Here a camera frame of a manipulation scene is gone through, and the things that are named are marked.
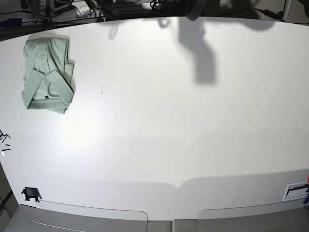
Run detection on black hex keys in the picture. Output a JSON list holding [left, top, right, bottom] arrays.
[[0, 130, 11, 143]]

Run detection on black cable bundle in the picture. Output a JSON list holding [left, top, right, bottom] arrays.
[[16, 0, 169, 24]]

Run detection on grey chair right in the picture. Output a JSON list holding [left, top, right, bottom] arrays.
[[172, 200, 309, 232]]

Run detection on black clamp bracket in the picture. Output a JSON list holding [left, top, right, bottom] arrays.
[[21, 187, 42, 203]]

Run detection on light green T-shirt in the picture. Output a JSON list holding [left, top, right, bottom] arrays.
[[22, 37, 74, 114]]

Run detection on dark camera mount post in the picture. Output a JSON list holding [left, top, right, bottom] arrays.
[[185, 0, 207, 21]]

